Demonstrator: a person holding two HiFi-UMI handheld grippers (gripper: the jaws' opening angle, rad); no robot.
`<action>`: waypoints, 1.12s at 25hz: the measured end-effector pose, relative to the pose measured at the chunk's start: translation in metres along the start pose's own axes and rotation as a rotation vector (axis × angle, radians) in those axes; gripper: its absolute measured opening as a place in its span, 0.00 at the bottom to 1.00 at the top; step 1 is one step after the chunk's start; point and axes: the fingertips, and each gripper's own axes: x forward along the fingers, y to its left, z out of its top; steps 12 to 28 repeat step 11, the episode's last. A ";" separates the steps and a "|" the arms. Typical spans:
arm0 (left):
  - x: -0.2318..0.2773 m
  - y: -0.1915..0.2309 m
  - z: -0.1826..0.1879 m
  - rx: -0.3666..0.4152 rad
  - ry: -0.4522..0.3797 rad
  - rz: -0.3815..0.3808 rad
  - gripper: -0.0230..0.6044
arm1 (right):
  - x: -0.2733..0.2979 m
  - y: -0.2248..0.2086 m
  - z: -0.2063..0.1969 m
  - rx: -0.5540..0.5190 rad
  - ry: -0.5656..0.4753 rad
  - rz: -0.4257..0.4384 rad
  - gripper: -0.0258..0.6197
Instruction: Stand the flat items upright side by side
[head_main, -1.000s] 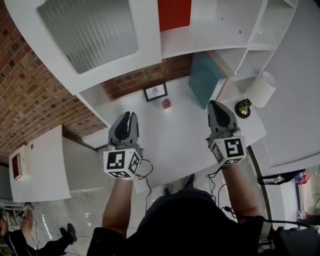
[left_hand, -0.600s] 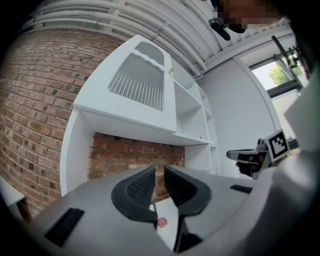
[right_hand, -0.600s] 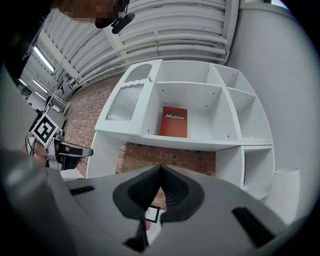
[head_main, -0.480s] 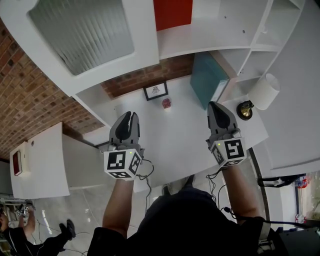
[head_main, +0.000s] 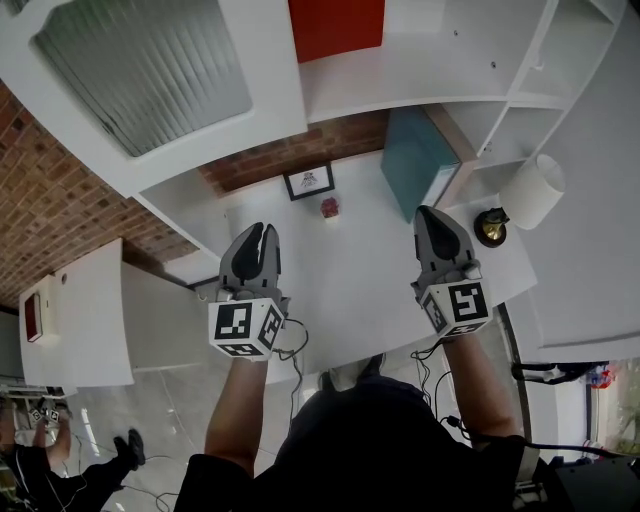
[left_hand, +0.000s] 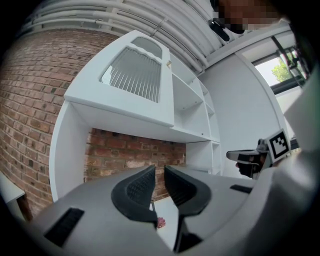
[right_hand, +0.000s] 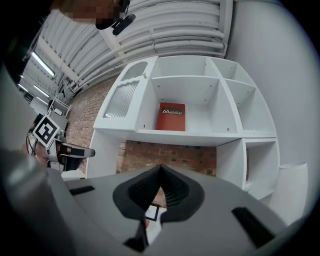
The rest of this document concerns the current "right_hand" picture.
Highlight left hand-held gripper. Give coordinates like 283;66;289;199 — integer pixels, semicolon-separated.
32;114;97;173

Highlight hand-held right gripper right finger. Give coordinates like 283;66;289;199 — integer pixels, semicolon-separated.
148;164;289;256

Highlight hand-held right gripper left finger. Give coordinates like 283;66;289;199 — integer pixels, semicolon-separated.
46;164;163;256

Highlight person's left forearm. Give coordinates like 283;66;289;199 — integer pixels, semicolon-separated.
22;142;48;162

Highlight black framed picture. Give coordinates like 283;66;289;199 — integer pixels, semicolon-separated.
144;205;161;222

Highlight white desk with drawers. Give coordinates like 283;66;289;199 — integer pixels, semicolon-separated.
146;207;167;247

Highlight red panel sign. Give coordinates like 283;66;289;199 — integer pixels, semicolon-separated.
156;102;186;132

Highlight white shelf cabinet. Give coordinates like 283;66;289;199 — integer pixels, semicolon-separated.
86;55;278;201

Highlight person's black clothing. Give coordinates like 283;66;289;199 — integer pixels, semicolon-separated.
6;0;63;85

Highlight person's head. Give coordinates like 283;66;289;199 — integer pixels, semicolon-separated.
49;0;121;30

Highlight white ceiling pipes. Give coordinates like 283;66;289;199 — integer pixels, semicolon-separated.
39;0;231;88

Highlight black head-worn camera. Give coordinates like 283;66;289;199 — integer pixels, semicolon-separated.
111;0;137;36

